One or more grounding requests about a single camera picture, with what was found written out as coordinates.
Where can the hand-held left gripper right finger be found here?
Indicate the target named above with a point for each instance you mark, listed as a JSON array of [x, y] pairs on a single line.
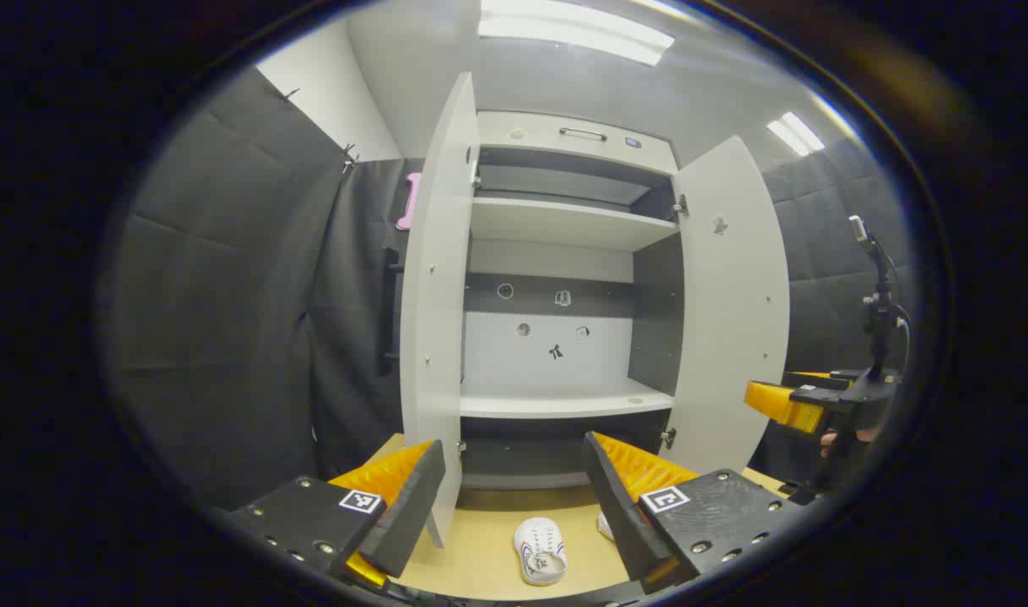
[[619, 514]]

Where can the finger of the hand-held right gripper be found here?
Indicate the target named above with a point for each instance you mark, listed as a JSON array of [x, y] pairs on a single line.
[[817, 376], [783, 405]]

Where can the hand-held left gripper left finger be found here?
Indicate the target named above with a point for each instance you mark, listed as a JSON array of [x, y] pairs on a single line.
[[408, 514]]

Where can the white striped shoe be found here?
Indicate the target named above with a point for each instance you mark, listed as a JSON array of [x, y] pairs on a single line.
[[540, 550], [605, 527]]

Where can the black stand with microphone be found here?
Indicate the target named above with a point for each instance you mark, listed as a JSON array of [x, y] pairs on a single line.
[[880, 312]]

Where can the small ceiling light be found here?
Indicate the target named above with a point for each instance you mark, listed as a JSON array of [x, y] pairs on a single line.
[[796, 133]]

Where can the black backdrop cloth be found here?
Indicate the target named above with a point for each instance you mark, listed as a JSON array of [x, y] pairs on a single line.
[[227, 295]]

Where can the long ceiling light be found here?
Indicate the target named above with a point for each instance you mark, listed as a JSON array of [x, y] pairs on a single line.
[[577, 34]]

